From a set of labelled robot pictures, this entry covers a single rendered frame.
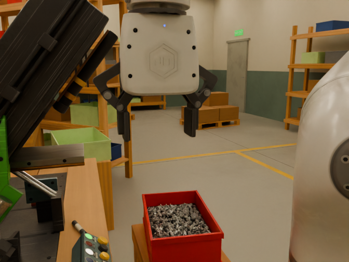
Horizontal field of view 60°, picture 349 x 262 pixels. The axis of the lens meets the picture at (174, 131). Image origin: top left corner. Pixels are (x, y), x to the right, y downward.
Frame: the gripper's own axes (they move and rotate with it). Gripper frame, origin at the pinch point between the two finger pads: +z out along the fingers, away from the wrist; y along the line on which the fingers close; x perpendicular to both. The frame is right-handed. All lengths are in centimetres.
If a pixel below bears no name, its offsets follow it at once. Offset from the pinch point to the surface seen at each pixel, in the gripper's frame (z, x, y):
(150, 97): 92, 902, 196
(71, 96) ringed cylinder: 1, 59, -13
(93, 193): 40, 75, -8
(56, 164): 19, 49, -18
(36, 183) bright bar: 25, 51, -24
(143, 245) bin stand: 50, 50, 6
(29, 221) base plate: 40, 59, -29
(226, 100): 74, 631, 324
